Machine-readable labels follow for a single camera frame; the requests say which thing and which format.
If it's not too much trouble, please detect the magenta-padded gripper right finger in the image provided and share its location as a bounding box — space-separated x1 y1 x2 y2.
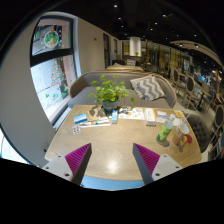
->
132 143 184 186

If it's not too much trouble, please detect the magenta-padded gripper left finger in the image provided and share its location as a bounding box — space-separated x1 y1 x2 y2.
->
42 142 93 187

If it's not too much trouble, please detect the clear green-labelled drink bottle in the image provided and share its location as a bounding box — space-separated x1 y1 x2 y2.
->
156 119 174 146

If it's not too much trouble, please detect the orange mug with white inside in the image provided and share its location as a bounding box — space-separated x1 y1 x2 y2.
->
171 123 191 148

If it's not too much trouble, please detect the clear plastic cup with straw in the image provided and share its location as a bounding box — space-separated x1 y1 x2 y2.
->
171 116 190 128

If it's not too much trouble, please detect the blue and white small box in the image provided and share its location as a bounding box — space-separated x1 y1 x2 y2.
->
73 113 89 125

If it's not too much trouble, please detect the long flat white box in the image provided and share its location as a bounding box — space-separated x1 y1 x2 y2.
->
78 118 112 129

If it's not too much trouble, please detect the grey tufted armchair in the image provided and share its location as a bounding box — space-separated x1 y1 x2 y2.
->
186 113 213 155

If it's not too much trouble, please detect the printed paper leaflet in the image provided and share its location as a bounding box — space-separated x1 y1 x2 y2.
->
118 106 146 121

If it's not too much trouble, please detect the brown square card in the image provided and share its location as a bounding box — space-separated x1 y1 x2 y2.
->
88 105 104 119

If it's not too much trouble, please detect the small light blue carton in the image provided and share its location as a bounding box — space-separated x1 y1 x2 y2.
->
111 110 119 125

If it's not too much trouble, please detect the grey curved sofa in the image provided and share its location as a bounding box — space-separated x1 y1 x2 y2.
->
67 70 178 110

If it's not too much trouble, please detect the grey-white chevron cushion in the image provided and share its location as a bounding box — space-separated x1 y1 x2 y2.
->
129 74 167 102

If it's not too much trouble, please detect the group of dining chairs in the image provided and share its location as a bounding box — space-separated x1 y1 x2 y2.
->
169 64 224 158

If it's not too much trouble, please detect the green potted plant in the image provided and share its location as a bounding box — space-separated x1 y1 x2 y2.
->
87 74 136 113

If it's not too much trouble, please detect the decorated dark-framed window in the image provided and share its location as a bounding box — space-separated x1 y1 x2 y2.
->
29 16 80 125

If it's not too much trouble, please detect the white round pillar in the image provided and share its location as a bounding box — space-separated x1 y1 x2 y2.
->
128 36 143 58

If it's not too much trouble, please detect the group of ceiling lights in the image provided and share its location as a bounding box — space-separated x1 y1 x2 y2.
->
112 3 202 48

